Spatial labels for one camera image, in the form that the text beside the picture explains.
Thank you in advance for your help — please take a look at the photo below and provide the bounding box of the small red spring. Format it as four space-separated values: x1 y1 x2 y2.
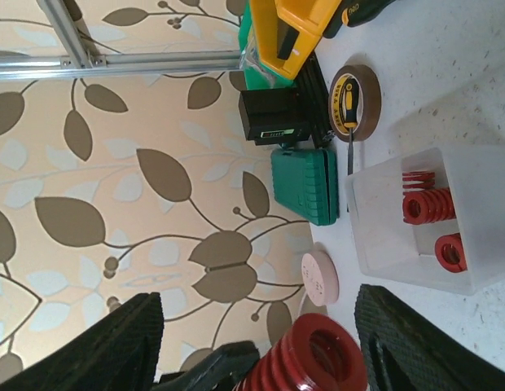
434 233 468 273

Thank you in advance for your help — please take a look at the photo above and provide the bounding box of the black battery charger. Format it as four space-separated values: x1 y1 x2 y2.
238 88 311 146

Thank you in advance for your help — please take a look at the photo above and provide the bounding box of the pink round power strip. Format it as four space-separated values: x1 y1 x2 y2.
301 243 340 306

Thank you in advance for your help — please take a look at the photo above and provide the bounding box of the long thin red spring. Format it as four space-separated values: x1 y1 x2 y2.
402 171 435 192

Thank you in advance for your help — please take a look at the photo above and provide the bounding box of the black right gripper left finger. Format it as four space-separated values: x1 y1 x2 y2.
0 292 163 391

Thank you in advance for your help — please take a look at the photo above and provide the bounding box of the brown tape roll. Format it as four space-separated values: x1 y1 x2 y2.
328 64 382 143

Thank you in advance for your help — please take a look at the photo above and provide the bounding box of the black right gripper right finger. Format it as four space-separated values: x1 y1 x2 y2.
354 284 505 390

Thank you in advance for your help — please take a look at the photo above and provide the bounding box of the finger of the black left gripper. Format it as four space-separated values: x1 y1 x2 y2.
152 340 260 390

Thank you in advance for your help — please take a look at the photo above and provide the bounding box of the black flathead screwdriver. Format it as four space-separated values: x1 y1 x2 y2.
323 0 395 39

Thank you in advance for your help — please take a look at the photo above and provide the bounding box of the large red spring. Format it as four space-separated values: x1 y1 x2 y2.
235 314 368 391
402 187 456 225

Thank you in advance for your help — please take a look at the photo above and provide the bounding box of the small yellow black screwdriver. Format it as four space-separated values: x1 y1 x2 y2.
343 77 359 175

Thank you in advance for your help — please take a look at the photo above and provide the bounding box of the clear plastic spring box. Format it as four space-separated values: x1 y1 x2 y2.
345 145 505 295

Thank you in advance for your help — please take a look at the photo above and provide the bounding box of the yellow parts bin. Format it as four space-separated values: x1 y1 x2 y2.
247 0 346 80

